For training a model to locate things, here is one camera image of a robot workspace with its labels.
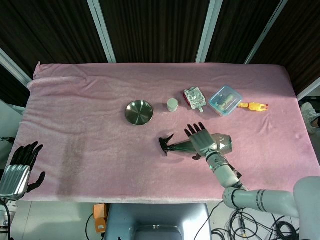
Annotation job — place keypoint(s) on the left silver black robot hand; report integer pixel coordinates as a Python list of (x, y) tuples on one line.
[(15, 177)]

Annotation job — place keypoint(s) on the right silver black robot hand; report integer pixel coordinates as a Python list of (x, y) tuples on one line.
[(202, 142)]

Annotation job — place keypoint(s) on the green translucent glass bottle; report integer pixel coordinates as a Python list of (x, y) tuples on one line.
[(225, 145)]

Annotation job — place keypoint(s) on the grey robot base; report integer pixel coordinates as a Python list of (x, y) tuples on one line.
[(160, 220)]

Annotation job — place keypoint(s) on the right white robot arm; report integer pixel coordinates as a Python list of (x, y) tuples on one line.
[(262, 200)]

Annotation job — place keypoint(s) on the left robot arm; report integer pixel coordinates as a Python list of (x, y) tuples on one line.
[(6, 215)]

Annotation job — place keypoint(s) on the silver foil spout pouch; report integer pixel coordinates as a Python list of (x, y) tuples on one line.
[(196, 98)]

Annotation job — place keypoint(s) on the clear container with blue lid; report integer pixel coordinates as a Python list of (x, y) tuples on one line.
[(225, 100)]

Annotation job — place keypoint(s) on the small white lidded jar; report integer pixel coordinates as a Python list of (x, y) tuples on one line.
[(172, 104)]

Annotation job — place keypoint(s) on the yellow rubber chicken toy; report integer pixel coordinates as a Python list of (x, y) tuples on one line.
[(255, 106)]

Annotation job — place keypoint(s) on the round stainless steel dish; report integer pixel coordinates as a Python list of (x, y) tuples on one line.
[(139, 112)]

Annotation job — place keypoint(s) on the pink fleece table cloth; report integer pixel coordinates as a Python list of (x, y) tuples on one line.
[(87, 125)]

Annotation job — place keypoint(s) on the orange box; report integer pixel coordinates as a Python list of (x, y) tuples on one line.
[(99, 217)]

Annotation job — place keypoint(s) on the grey sneaker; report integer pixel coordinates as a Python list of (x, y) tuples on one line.
[(311, 117)]

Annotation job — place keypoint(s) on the white frame post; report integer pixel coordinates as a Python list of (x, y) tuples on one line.
[(13, 67), (267, 27), (208, 27), (101, 27), (310, 90)]

